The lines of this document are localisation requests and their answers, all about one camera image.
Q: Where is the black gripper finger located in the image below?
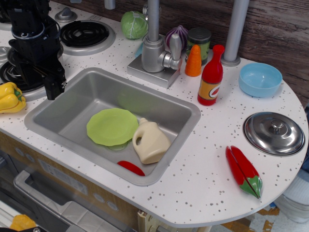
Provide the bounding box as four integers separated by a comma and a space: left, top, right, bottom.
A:
43, 74, 67, 100

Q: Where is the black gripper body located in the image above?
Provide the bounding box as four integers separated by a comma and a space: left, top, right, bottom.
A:
8, 38, 66, 89

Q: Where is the red ketchup bottle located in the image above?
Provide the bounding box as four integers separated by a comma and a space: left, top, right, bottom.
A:
197, 44, 225, 106

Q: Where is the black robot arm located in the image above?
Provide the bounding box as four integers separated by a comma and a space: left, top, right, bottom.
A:
0, 0, 67, 100

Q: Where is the silver sink basin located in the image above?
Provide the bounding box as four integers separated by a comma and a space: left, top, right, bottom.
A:
25, 68, 200, 186

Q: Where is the red item in sink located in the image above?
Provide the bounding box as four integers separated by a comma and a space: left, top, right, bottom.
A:
117, 160, 145, 176

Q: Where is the front stove burner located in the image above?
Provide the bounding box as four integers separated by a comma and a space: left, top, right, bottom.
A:
0, 57, 65, 101

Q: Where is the stove burner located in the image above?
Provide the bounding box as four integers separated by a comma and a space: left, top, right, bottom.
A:
0, 57, 65, 101
60, 20, 115, 56

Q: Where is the yellow toy bell pepper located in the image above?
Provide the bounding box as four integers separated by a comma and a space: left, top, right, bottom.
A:
0, 82, 26, 113

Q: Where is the rear stove burner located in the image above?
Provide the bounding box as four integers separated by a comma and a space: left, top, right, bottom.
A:
60, 20, 115, 56

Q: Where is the grey stove knob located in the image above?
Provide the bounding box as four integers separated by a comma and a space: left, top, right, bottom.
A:
55, 7, 77, 23

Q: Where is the green plastic plate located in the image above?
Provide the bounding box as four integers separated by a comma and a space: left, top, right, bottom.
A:
86, 108, 139, 146

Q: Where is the green toy cabbage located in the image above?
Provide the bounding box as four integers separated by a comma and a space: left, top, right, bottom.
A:
121, 11, 148, 40

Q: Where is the silver toy faucet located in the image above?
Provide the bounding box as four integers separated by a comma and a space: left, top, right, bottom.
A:
127, 0, 182, 88

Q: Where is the cream detergent jug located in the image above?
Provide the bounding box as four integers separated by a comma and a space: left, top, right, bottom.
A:
132, 118, 171, 164

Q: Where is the purple toy onion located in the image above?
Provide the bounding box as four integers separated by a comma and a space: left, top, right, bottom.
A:
165, 25, 188, 50

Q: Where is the orange toy carrot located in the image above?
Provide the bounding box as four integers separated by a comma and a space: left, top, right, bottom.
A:
185, 44, 202, 77

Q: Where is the green labelled can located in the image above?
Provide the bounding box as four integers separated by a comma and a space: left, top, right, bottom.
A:
185, 27, 211, 66

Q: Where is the grey support pole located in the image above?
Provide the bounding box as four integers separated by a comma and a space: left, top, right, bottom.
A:
221, 0, 250, 67

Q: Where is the light blue bowl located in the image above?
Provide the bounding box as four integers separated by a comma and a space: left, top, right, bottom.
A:
239, 63, 283, 98

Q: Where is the red toy chili pepper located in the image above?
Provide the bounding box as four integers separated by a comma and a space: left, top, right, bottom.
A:
225, 145, 263, 199

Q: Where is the steel pot lid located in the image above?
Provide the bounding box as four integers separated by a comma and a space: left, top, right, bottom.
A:
243, 112, 305, 156

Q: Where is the oven door handle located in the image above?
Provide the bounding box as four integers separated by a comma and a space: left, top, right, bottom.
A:
13, 170, 73, 232

